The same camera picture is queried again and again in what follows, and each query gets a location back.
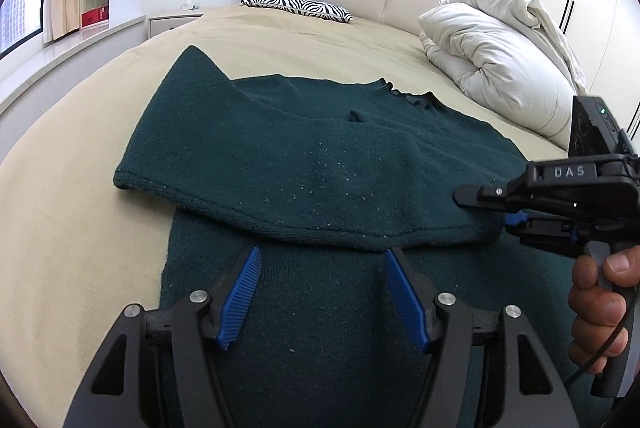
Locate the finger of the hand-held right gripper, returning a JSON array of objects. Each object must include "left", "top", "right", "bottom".
[
  {"left": 503, "top": 212, "right": 582, "bottom": 255},
  {"left": 453, "top": 185, "right": 532, "bottom": 210}
]

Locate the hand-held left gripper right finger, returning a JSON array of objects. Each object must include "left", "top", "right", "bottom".
[{"left": 384, "top": 247, "right": 581, "bottom": 428}]

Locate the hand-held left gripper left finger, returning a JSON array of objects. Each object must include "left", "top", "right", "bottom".
[{"left": 62, "top": 245, "right": 263, "bottom": 428}]

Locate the dark green knit sweater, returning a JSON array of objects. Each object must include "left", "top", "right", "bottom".
[{"left": 112, "top": 45, "right": 608, "bottom": 428}]

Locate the person's right hand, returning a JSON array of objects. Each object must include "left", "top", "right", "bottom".
[{"left": 568, "top": 246, "right": 640, "bottom": 375}]

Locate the white duvet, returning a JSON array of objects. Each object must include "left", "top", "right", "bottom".
[{"left": 417, "top": 0, "right": 594, "bottom": 147}]

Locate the white wardrobe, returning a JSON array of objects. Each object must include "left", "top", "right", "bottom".
[{"left": 532, "top": 0, "right": 640, "bottom": 135}]

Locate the beige bed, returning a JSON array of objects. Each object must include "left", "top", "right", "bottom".
[{"left": 0, "top": 2, "right": 583, "bottom": 428}]

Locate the zebra striped pillow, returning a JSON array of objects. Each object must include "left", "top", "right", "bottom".
[{"left": 239, "top": 0, "right": 354, "bottom": 24}]

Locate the white nightstand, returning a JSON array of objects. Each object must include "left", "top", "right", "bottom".
[{"left": 148, "top": 8, "right": 206, "bottom": 40}]

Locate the white window ledge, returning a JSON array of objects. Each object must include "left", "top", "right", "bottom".
[{"left": 0, "top": 15, "right": 149, "bottom": 115}]

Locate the red box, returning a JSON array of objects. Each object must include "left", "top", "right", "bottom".
[{"left": 80, "top": 6, "right": 110, "bottom": 28}]

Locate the black cable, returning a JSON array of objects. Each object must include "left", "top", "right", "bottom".
[{"left": 564, "top": 288, "right": 632, "bottom": 428}]

